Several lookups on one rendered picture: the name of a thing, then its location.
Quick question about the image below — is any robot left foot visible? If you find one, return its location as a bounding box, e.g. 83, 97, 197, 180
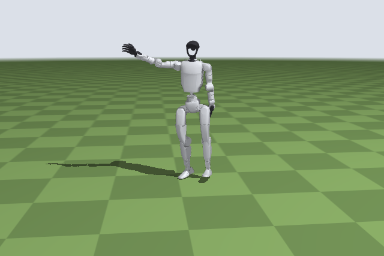
202, 169, 212, 177

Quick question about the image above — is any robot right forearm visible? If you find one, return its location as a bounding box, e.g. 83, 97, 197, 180
136, 53, 157, 65

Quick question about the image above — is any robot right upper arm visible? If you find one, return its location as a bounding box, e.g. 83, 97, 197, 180
155, 59, 182, 71

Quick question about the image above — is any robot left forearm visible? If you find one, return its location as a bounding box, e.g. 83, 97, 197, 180
207, 84, 215, 109

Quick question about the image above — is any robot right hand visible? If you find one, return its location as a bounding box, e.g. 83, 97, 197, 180
122, 43, 142, 57

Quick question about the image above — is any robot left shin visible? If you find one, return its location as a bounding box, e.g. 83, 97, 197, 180
203, 137, 212, 170

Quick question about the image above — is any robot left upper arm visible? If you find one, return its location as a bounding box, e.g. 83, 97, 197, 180
202, 63, 213, 91

